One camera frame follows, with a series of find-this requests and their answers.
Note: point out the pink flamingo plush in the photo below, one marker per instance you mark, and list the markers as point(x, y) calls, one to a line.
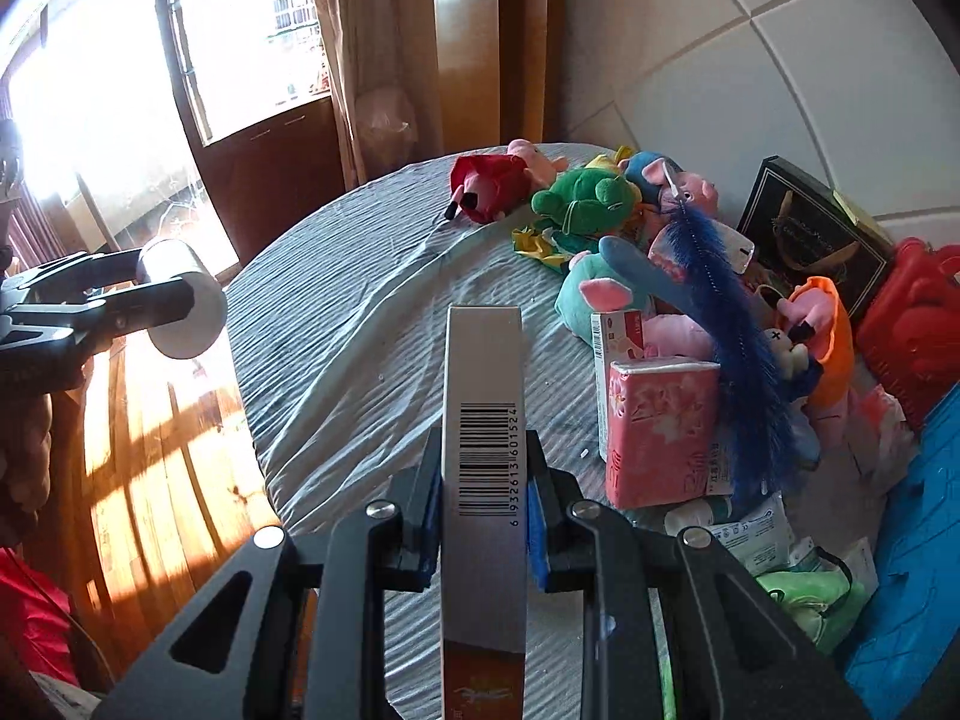
point(814, 315)

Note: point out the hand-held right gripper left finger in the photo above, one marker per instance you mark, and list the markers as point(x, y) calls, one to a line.
point(429, 517)

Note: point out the red plastic basket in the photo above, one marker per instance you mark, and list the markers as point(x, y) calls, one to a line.
point(915, 322)

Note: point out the green frog plush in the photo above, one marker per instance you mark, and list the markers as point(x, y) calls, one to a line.
point(581, 199)

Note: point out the white paper cup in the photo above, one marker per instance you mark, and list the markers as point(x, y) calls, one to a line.
point(184, 300)

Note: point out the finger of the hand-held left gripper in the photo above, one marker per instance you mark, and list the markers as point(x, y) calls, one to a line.
point(82, 270)
point(112, 315)

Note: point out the teal plush with pink ears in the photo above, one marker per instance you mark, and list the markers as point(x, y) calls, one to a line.
point(592, 300)

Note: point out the white blue medical packet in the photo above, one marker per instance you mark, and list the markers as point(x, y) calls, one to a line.
point(750, 540)

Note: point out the clear mask packet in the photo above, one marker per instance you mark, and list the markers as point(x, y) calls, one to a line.
point(832, 559)

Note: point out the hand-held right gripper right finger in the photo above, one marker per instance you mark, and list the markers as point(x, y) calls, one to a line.
point(536, 532)

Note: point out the red plush toy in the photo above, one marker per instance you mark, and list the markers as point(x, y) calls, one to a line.
point(491, 184)

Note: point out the black box with gold ribbon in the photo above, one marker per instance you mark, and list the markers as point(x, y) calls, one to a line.
point(817, 240)

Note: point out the person's left forearm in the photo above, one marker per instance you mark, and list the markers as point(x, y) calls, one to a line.
point(22, 457)

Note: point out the beige curtain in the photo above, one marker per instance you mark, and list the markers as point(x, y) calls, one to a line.
point(360, 30)

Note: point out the wooden wardrobe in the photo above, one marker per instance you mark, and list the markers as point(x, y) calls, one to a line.
point(495, 37)

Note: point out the white pink plastic packet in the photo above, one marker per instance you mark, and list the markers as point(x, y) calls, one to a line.
point(881, 427)

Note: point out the blue capped pink pig plush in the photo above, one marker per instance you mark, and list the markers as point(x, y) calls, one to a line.
point(675, 184)

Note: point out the orange plastic bowl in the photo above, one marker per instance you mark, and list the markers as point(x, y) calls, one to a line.
point(836, 360)

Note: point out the red cloth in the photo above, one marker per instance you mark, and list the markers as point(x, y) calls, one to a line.
point(30, 615)

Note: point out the small pink pig plush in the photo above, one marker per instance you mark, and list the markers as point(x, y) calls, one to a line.
point(536, 157)

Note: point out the blue plastic container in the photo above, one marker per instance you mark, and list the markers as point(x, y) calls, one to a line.
point(915, 577)

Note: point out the white doll with cross eye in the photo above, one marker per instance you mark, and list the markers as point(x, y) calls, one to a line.
point(780, 349)

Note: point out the striped light blue bed sheet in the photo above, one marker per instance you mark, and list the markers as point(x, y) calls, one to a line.
point(360, 330)

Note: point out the tall white barcode box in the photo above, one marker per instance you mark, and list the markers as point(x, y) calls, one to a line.
point(484, 360)

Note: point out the clear plastic bag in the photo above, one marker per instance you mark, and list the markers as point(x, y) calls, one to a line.
point(386, 127)

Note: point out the blue fuzzy duster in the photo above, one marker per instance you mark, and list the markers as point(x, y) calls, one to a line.
point(739, 330)

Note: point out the pink flower tissue pack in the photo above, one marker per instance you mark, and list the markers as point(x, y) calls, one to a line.
point(660, 427)

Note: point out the green packet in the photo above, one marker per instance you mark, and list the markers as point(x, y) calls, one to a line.
point(810, 607)

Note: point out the wooden glass door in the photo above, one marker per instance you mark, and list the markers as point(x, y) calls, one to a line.
point(255, 157)

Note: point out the large pink plush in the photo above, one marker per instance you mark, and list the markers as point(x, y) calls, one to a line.
point(679, 337)

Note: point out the white labelled pack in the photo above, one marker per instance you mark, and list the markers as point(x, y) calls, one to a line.
point(721, 465)

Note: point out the yellow green cloth toy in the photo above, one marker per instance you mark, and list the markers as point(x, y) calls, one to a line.
point(536, 247)

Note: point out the white red foot print box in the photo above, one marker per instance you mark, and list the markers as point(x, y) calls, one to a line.
point(619, 337)

